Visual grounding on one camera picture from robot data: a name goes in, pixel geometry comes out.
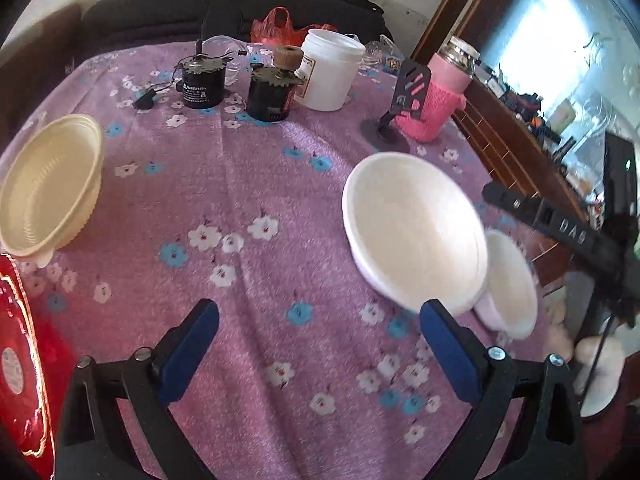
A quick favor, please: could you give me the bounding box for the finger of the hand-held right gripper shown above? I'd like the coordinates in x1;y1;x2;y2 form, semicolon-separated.
482;181;602;262

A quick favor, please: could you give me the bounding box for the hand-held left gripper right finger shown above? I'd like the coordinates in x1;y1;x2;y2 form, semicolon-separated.
419;299;586;480

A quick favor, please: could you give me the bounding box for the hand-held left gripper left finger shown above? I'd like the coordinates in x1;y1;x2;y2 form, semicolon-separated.
55;298;221;480

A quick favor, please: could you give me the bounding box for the small white bowl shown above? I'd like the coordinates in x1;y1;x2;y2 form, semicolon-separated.
472;229;540;338

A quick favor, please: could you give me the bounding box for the large white bowl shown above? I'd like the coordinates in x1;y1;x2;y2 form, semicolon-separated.
342;152;488;317

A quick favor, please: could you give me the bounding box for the red plate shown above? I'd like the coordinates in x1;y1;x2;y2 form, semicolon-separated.
0;252;76;478

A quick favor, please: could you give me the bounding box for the cream plastic bowl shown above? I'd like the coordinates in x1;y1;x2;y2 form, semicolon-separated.
0;114;106;267

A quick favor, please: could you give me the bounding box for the brown wooden cabinet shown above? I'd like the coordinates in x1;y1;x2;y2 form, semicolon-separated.
410;0;591;286

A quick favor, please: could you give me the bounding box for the pink knitted sleeve bottle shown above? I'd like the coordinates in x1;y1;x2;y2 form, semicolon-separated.
395;36;481;143

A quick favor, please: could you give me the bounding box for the purple floral tablecloth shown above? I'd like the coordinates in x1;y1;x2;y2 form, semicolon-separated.
0;40;566;480

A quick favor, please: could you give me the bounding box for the black phone stand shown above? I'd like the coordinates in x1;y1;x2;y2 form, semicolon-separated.
361;59;433;151

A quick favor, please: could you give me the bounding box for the clear plastic bag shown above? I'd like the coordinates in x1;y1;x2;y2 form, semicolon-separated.
360;35;406;71

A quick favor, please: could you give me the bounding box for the white plastic jar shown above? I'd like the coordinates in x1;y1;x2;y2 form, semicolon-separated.
294;28;367;112

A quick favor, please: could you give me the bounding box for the black labelled motor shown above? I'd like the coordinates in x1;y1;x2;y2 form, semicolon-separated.
175;52;233;109

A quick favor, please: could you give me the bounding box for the black motor with brown gear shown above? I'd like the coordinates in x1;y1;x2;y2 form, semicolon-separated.
246;46;305;123

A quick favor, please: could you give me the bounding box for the clear glass bowl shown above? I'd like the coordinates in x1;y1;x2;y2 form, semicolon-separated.
202;35;251;86

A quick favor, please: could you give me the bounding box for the red plastic bag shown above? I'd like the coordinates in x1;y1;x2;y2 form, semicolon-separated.
250;6;338;46

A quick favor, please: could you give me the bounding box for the black sofa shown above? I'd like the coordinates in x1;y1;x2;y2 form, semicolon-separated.
80;0;386;61

